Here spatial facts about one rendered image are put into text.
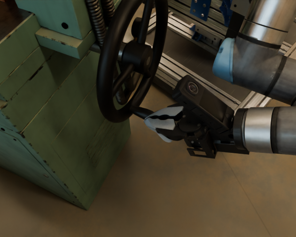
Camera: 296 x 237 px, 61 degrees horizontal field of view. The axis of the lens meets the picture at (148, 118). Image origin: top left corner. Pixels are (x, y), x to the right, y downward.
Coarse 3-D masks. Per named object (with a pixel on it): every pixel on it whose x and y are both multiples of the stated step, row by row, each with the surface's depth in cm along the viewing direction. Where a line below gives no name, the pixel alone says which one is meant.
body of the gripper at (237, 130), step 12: (240, 108) 43; (180, 120) 47; (192, 120) 46; (240, 120) 40; (192, 132) 46; (204, 132) 44; (216, 132) 44; (228, 132) 43; (240, 132) 40; (192, 144) 50; (204, 144) 46; (216, 144) 47; (228, 144) 46; (240, 144) 41; (204, 156) 49
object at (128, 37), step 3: (129, 27) 87; (126, 30) 86; (129, 30) 86; (126, 33) 85; (129, 33) 85; (126, 36) 84; (129, 36) 84; (132, 36) 84; (123, 39) 84; (126, 39) 84; (129, 39) 84; (132, 39) 84; (123, 42) 83; (126, 42) 83
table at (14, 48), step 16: (0, 16) 45; (16, 16) 45; (32, 16) 46; (0, 32) 43; (16, 32) 44; (32, 32) 47; (48, 32) 48; (0, 48) 42; (16, 48) 45; (32, 48) 48; (64, 48) 47; (80, 48) 46; (0, 64) 43; (16, 64) 46; (0, 80) 44
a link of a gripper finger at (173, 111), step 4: (164, 108) 53; (168, 108) 52; (172, 108) 52; (176, 108) 51; (180, 108) 50; (156, 112) 53; (160, 112) 52; (164, 112) 52; (168, 112) 51; (172, 112) 51; (176, 112) 50; (180, 112) 50; (148, 116) 53; (152, 116) 53; (156, 116) 53; (160, 116) 52; (164, 116) 52; (168, 116) 51; (172, 116) 50; (176, 116) 50; (180, 116) 50; (176, 120) 51
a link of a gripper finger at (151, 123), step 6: (144, 120) 54; (150, 120) 52; (156, 120) 51; (162, 120) 50; (168, 120) 50; (150, 126) 51; (156, 126) 50; (162, 126) 49; (168, 126) 48; (174, 126) 48; (156, 132) 51; (162, 138) 54
